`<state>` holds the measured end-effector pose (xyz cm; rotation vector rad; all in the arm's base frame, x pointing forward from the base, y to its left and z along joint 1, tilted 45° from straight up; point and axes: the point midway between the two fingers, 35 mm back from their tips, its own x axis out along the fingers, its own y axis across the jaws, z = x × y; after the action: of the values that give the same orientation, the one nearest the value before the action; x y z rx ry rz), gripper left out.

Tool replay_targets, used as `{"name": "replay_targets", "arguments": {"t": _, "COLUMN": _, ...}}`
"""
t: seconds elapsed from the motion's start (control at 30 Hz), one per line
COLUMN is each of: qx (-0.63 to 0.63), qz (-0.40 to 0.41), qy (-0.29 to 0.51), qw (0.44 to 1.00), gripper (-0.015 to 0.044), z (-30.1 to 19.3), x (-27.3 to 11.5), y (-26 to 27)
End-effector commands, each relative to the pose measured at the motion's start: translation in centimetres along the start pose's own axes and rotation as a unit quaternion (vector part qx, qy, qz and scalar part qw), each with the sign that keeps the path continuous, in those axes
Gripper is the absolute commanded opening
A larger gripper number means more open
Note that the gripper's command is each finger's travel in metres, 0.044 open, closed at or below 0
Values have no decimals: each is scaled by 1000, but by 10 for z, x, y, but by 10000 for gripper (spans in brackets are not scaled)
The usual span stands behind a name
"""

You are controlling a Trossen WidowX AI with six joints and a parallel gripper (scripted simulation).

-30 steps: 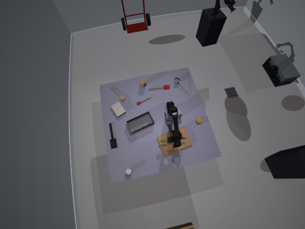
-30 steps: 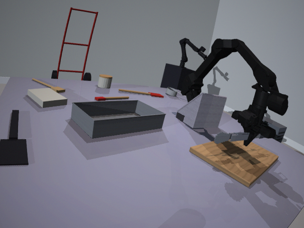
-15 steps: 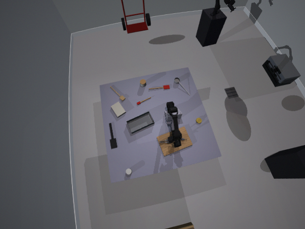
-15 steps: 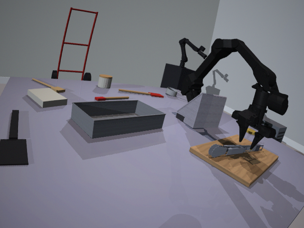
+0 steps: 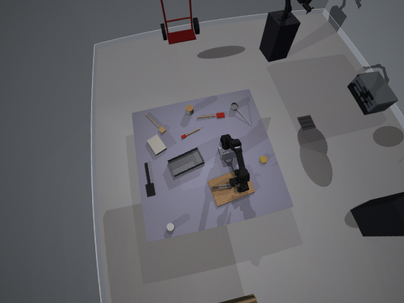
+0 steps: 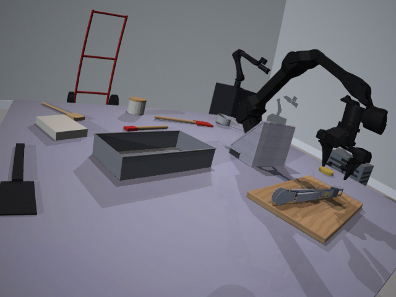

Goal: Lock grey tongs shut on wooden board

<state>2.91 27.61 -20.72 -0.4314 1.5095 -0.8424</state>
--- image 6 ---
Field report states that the wooden board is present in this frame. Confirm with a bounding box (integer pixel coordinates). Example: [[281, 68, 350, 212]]
[[246, 175, 363, 244]]

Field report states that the yellow flat disc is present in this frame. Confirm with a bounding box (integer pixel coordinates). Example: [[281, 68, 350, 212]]
[[319, 166, 334, 176]]

